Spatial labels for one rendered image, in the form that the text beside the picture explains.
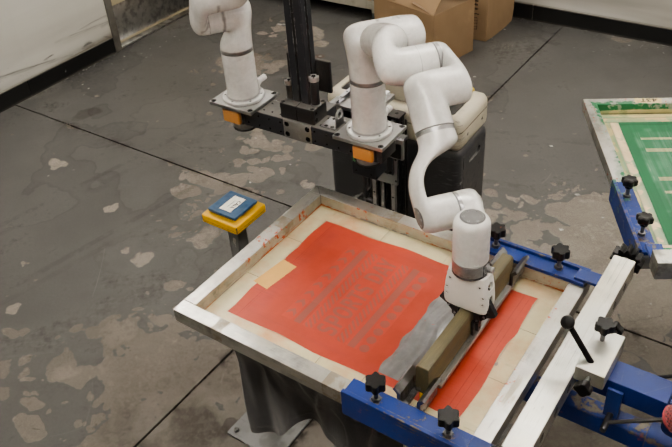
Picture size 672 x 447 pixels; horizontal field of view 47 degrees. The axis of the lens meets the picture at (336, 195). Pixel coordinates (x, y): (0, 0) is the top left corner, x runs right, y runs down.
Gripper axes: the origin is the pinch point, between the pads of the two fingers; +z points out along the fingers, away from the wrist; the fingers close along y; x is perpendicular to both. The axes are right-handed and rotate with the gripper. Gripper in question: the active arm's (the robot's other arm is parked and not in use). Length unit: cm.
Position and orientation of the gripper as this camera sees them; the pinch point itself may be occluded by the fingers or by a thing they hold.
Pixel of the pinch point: (467, 321)
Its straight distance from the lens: 174.3
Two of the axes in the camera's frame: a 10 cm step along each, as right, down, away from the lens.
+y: -8.2, -2.8, 4.9
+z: 0.6, 8.2, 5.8
